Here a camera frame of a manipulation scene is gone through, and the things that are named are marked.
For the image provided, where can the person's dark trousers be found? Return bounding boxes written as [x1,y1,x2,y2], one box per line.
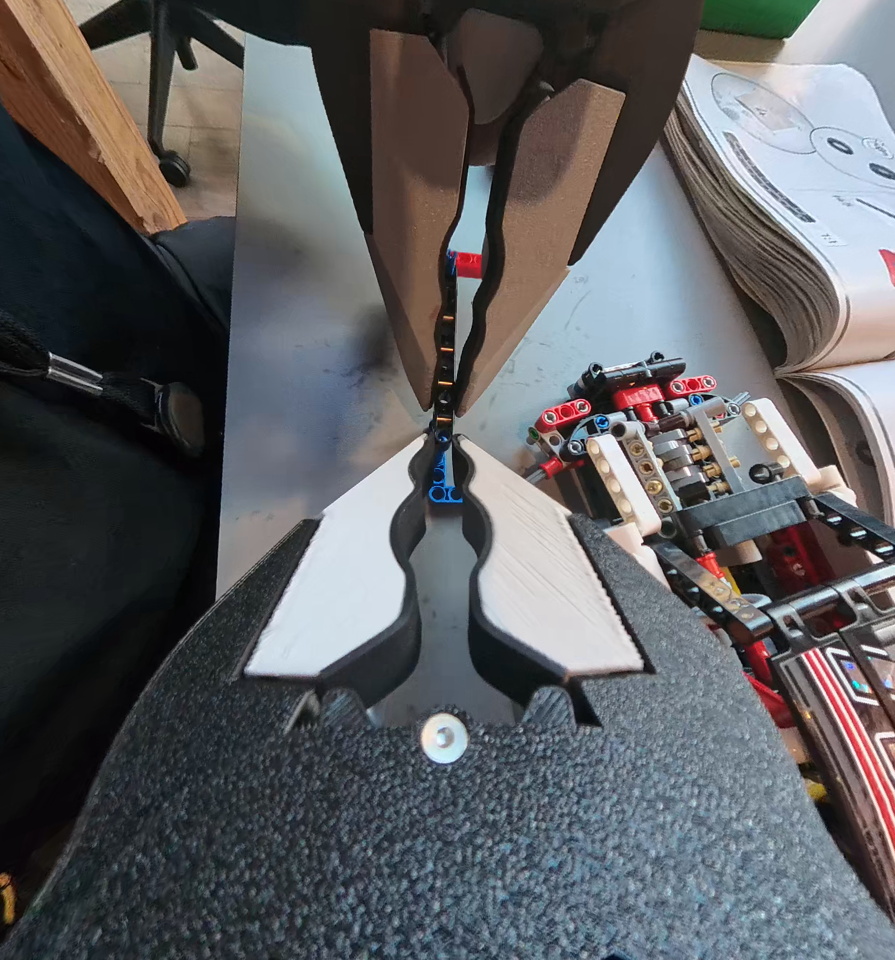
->
[151,217,237,335]

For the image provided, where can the long black brick beam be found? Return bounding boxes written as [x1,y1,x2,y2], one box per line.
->
[428,255,465,444]

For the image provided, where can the open building instruction booklet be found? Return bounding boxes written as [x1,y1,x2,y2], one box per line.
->
[661,52,895,541]

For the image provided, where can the toy brick race car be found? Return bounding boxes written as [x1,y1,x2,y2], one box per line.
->
[526,351,895,939]

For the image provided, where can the round black badge reel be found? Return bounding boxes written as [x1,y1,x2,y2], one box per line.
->
[155,382,207,457]

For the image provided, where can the person's black jacket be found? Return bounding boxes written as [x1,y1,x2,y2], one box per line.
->
[0,45,231,901]

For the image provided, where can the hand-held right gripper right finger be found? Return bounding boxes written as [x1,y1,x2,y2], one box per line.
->
[452,437,645,708]

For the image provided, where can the black lanyard strap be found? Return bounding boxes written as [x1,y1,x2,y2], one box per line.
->
[0,285,165,438]

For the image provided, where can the wooden panel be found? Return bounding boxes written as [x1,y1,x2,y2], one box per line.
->
[0,0,188,235]

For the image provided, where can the green plastic bin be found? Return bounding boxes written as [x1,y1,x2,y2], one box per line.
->
[698,0,824,40]

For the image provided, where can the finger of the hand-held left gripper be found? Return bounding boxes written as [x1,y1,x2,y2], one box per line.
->
[453,77,629,417]
[368,30,471,411]

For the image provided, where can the blue angled brick beam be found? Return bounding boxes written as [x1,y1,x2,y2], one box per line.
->
[426,427,465,505]

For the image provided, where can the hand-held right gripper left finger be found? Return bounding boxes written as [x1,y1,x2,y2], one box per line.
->
[245,435,434,704]

